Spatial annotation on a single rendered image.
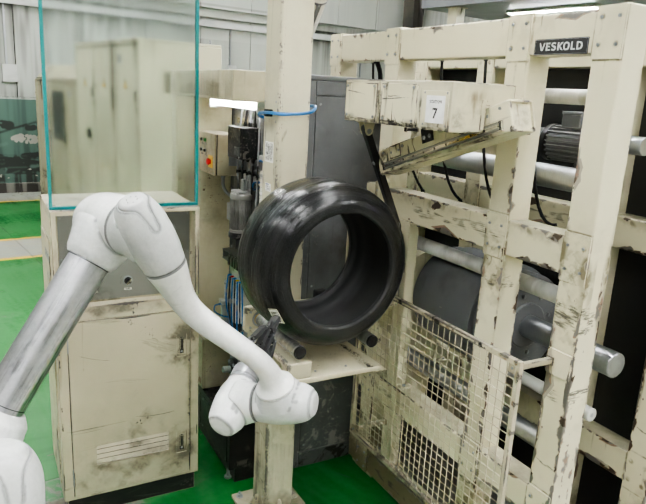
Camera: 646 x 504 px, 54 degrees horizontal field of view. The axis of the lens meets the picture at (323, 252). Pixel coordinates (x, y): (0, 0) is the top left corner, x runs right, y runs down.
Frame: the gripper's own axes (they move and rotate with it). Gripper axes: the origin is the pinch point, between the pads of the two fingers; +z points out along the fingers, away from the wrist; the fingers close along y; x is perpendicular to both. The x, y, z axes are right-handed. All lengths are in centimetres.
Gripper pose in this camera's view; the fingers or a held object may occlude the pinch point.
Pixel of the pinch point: (272, 324)
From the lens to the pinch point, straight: 200.0
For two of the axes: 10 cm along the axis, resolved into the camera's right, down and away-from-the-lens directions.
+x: 8.8, -1.9, -4.4
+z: 2.7, -5.6, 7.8
